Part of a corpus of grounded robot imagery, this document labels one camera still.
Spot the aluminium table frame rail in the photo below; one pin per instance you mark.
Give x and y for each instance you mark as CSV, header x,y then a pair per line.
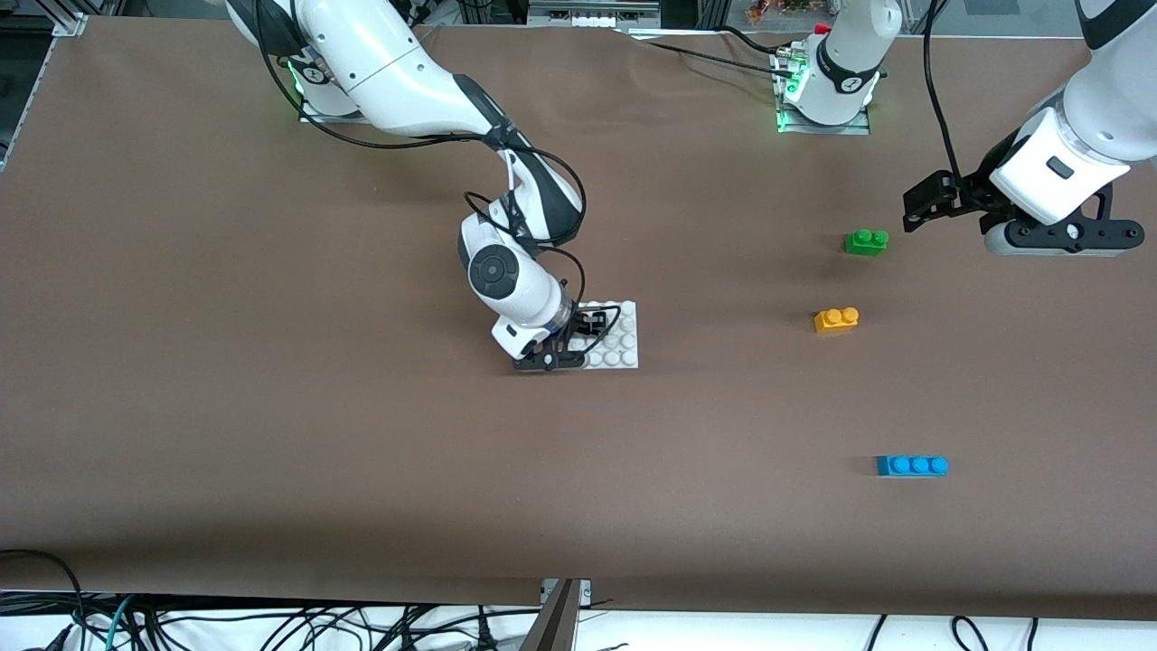
x,y
70,23

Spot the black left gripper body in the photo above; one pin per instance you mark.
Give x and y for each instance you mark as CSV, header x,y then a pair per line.
x,y
969,193

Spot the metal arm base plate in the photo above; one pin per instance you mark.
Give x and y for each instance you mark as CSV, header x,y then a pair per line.
x,y
823,129
312,113

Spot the blue three-stud block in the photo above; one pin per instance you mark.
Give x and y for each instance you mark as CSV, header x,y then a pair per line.
x,y
913,467

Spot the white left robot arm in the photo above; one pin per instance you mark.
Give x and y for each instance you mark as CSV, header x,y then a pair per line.
x,y
850,54

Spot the yellow two-stud block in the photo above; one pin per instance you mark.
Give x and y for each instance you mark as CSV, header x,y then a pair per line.
x,y
836,323

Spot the aluminium profile beam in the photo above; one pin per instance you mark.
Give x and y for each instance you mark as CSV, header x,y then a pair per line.
x,y
553,628

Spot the white studded base plate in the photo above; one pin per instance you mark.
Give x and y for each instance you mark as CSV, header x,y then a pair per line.
x,y
624,348

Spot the green two-stud block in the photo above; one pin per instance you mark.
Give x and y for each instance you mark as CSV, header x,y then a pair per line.
x,y
866,244

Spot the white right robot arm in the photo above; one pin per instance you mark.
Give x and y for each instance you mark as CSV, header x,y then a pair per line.
x,y
398,81

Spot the white power strip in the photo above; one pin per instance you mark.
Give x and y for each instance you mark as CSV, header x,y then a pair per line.
x,y
592,18

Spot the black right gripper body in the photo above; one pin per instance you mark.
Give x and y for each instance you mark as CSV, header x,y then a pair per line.
x,y
581,324

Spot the small metal bracket plate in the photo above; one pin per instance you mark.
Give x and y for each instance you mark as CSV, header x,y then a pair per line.
x,y
585,592

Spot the colourful small objects pile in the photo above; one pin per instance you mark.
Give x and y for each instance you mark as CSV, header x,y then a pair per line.
x,y
777,9

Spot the brown table cover sheet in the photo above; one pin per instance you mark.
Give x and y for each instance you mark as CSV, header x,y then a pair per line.
x,y
271,362

